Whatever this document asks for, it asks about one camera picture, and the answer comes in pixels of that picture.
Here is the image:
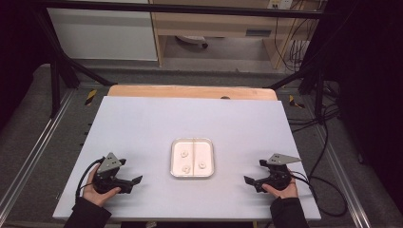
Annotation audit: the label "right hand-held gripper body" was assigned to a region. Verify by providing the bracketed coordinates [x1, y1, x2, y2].
[259, 153, 302, 191]

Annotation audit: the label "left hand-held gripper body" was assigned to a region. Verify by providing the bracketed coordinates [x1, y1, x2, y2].
[91, 152, 134, 195]

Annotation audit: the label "square metal tray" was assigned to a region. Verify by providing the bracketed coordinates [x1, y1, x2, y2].
[169, 137, 216, 180]

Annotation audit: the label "person's right hand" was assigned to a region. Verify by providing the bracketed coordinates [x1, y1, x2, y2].
[261, 169, 299, 200]

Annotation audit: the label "person's left hand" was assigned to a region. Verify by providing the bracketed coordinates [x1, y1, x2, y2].
[83, 164, 123, 209]

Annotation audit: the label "yellow black striped tape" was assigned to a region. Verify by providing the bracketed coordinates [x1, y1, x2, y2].
[288, 94, 306, 109]
[84, 88, 98, 106]

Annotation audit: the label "wooden table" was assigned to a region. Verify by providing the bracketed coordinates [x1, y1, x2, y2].
[106, 84, 279, 102]

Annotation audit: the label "black metal stand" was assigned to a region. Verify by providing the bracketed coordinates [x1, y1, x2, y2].
[33, 8, 118, 120]
[267, 6, 359, 123]

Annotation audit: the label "white cabinet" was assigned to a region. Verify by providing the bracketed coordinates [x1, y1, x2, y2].
[47, 0, 159, 62]

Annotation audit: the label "black curtain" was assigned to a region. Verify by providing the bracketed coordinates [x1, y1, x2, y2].
[324, 0, 403, 207]
[0, 0, 44, 131]

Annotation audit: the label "white chair base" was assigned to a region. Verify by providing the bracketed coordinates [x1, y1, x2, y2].
[175, 34, 210, 49]

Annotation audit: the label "light wooden desk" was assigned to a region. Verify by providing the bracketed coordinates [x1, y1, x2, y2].
[148, 0, 319, 69]

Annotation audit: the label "white power strip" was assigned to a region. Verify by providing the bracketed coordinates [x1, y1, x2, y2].
[266, 0, 295, 10]

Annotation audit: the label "black metal crossbar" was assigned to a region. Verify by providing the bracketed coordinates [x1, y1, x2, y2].
[32, 0, 325, 20]

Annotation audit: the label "left hand-held gripper cable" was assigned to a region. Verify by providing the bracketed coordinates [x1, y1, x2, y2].
[74, 156, 106, 201]

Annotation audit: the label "hand-held gripper cable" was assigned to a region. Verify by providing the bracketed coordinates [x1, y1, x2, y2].
[289, 170, 349, 219]
[74, 156, 106, 201]

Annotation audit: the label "right hand-held gripper cable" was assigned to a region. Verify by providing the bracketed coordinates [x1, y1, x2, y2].
[289, 170, 349, 219]

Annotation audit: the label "aluminium floor rail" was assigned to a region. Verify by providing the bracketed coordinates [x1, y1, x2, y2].
[315, 124, 373, 228]
[0, 89, 76, 217]

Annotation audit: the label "black floor cable bundle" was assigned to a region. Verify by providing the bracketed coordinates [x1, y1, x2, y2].
[286, 80, 341, 135]

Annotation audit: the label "hanging black cables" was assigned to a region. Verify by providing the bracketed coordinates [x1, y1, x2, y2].
[273, 0, 321, 73]

